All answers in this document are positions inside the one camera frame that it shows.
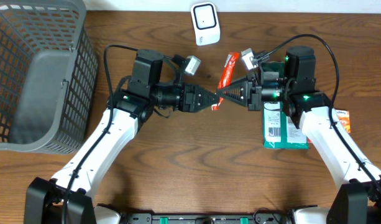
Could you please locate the thin orange sachet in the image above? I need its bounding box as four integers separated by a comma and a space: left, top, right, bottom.
211, 51, 241, 111

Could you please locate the green 3M gloves package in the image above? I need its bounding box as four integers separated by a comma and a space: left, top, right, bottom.
260, 61, 310, 150

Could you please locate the small orange tissue box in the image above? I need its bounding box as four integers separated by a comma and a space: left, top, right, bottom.
336, 110, 351, 133

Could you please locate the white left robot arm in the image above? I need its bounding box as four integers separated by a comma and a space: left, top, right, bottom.
24, 84, 219, 223

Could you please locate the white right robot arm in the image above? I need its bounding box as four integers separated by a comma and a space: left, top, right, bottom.
217, 75, 381, 223

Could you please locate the white barcode scanner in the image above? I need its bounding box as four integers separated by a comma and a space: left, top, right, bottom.
190, 2, 221, 46

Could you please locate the grey plastic mesh basket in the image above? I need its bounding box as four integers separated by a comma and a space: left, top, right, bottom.
0, 0, 98, 154

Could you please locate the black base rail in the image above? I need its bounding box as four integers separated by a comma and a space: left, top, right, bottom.
93, 212, 296, 224

